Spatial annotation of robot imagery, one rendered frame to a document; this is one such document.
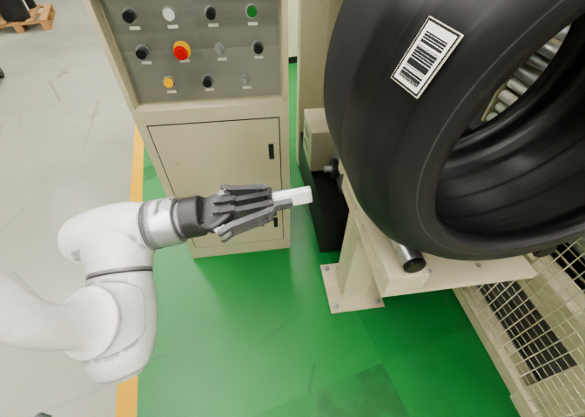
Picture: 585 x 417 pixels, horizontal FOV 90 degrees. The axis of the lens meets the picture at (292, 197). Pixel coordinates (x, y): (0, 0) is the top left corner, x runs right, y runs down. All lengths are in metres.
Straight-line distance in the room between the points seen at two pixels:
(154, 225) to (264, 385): 1.03
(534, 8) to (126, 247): 0.58
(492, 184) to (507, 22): 0.54
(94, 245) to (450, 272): 0.72
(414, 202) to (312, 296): 1.20
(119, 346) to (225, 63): 0.86
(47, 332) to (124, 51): 0.87
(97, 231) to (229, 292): 1.10
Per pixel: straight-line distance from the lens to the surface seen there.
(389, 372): 1.50
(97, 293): 0.54
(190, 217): 0.53
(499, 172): 0.86
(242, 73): 1.11
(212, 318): 1.57
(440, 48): 0.32
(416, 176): 0.39
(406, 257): 0.62
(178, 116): 1.15
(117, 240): 0.56
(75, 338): 0.51
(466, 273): 0.80
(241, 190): 0.56
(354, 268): 1.34
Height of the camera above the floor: 1.40
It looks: 45 degrees down
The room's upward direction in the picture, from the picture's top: straight up
